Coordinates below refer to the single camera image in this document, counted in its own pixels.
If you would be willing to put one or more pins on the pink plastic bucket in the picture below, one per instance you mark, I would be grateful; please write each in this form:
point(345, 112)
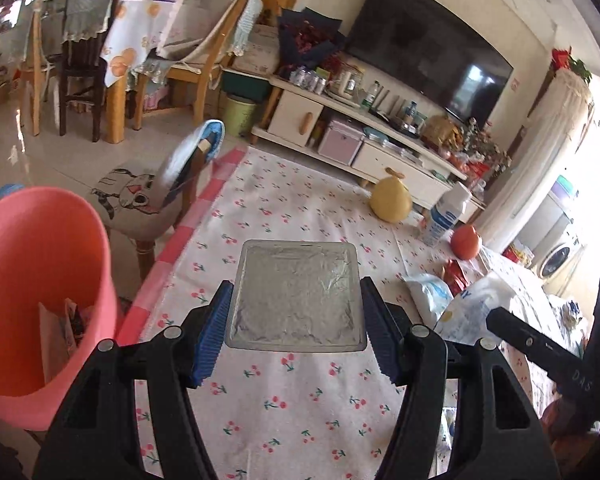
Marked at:
point(30, 240)

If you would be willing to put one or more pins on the red apple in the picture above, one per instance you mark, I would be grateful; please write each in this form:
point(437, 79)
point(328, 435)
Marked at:
point(466, 242)

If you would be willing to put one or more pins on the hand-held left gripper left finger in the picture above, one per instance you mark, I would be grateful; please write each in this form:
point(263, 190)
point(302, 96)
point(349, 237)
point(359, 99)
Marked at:
point(212, 335)

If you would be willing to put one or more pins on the green waste bin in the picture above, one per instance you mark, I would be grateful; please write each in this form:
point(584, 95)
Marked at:
point(240, 115)

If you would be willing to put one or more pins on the cluster of small jars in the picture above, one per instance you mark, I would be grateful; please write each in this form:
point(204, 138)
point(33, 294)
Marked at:
point(309, 81)

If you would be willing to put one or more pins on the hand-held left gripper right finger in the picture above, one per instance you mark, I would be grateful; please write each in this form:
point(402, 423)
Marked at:
point(382, 340)

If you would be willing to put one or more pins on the golden gift basket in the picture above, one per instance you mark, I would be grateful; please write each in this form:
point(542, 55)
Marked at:
point(440, 130)

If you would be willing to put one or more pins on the dried flower arrangement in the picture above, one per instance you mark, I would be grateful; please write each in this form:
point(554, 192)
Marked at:
point(485, 145)

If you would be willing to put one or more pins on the green label water bottle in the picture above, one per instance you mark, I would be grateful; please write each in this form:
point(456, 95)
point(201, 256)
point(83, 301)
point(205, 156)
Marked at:
point(372, 95)

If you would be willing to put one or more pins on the white cardboard box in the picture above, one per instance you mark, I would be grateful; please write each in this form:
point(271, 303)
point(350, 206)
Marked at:
point(255, 50)

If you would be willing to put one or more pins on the yellow pomelo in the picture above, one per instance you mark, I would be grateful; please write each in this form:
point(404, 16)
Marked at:
point(391, 202)

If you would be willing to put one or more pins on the crumpled white plastic bag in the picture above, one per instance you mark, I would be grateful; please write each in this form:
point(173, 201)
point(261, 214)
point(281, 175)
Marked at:
point(480, 305)

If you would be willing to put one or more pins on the light blue knitted cloth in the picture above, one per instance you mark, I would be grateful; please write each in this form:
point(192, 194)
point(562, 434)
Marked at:
point(245, 20)

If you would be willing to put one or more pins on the dark blue wrapped bouquet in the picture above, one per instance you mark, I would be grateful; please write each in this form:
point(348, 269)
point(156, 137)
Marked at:
point(310, 40)

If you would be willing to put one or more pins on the small silver foil packet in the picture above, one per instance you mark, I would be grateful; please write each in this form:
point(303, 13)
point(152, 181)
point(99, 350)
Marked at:
point(295, 295)

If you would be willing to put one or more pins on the cat print cushioned stool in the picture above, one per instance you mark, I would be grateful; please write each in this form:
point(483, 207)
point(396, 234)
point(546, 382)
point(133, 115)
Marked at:
point(130, 195)

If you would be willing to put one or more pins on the white washing machine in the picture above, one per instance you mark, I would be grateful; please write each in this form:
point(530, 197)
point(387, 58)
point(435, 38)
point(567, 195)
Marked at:
point(560, 255)

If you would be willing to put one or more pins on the wooden dining table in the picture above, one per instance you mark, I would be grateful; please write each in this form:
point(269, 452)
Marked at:
point(116, 110)

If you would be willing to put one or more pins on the person's right hand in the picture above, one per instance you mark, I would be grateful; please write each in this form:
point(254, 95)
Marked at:
point(570, 430)

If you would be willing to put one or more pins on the white covered floor air conditioner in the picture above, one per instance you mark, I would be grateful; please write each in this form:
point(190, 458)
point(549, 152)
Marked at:
point(540, 150)

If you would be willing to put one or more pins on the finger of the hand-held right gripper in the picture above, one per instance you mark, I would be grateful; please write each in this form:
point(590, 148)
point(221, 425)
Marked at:
point(540, 350)

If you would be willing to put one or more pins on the pink storage box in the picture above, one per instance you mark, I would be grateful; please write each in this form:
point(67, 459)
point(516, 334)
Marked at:
point(340, 142)

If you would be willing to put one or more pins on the red foil snack wrapper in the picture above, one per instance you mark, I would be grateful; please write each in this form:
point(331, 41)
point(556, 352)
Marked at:
point(455, 275)

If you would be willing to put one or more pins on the white television cabinet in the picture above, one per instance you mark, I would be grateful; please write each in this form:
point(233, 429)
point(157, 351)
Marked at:
point(290, 115)

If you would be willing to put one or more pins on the grey knitted cloth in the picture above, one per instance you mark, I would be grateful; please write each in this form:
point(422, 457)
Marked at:
point(90, 5)

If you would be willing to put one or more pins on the cherry print tablecloth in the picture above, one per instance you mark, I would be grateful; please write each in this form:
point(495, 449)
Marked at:
point(300, 410)

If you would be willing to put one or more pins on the white plastic bottle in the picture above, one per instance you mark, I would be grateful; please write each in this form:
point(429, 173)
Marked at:
point(442, 220)

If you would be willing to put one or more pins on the black flat television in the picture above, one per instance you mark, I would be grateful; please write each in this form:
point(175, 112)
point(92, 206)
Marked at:
point(420, 45)

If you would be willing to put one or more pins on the dark green box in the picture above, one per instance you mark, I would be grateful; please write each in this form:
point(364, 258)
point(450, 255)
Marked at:
point(245, 85)

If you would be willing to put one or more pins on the light wooden chair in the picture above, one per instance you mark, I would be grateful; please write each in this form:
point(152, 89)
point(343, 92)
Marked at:
point(36, 85)
point(207, 75)

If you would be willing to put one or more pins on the white lace dust cover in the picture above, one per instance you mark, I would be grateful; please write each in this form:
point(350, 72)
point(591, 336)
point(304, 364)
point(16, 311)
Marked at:
point(200, 10)

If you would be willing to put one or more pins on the orange print tablecloth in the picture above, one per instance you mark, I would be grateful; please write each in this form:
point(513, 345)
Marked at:
point(130, 25)

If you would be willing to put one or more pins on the glass electric kettle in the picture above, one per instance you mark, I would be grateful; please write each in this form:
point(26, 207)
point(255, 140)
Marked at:
point(346, 80)

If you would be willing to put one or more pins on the red artificial flowers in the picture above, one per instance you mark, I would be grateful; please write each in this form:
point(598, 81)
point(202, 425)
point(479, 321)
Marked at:
point(570, 65)

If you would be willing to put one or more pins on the dark wooden chair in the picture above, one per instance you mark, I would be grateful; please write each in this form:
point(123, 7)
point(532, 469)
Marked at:
point(97, 85)

